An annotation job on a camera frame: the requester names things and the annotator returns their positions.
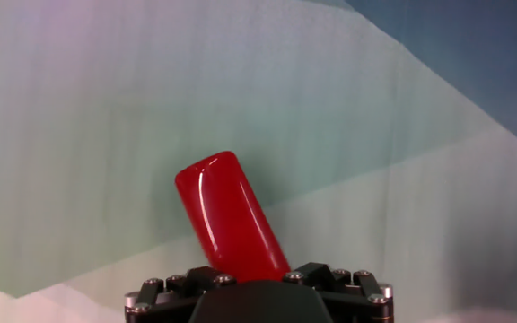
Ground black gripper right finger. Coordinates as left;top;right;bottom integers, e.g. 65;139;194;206
283;262;395;323

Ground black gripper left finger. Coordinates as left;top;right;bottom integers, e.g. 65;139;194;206
123;266;237;323

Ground red telephone handset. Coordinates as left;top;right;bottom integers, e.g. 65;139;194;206
174;151;292;283

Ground teal blue white tablecloth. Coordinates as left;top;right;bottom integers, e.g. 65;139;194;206
0;0;517;323

